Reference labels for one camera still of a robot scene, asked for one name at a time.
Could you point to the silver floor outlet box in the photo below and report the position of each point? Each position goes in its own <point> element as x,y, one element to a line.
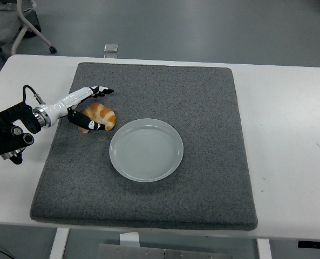
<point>111,47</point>
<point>110,56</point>

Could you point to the grey felt mat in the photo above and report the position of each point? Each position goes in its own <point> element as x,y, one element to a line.
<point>176,94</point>

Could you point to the black table control panel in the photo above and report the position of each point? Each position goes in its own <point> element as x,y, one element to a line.
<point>314,244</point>

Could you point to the white table leg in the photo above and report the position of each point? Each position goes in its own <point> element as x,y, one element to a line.
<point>264,249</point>
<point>59,242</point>

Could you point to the grey office chair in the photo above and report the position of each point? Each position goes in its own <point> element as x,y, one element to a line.
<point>0,27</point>

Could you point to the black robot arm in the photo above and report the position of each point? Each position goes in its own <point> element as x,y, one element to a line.
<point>11,129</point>

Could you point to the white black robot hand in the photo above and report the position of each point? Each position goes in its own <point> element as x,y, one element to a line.
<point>68,101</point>

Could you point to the pale grey round plate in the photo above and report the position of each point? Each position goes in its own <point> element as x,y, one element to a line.
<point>146,151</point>

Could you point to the golden croissant bread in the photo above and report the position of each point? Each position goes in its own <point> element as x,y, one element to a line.
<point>105,112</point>

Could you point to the white paper label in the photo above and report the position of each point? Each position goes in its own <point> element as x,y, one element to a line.
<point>129,238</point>

